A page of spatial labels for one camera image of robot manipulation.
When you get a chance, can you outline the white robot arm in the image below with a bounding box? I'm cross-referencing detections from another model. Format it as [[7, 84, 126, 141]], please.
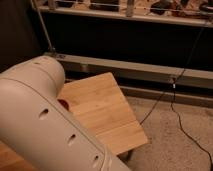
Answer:
[[0, 56, 130, 171]]

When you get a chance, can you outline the red pepper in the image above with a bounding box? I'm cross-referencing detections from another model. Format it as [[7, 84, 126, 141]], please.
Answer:
[[58, 99, 69, 110]]

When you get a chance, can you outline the upper shelf with clutter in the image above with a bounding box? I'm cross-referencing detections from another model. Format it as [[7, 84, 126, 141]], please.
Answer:
[[30, 0, 213, 29]]

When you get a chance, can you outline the metal rail frame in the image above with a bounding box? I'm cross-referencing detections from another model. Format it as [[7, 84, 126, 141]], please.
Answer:
[[34, 10, 213, 108]]

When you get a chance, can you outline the black cable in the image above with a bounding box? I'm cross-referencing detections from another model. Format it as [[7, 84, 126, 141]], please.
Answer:
[[138, 26, 213, 164]]

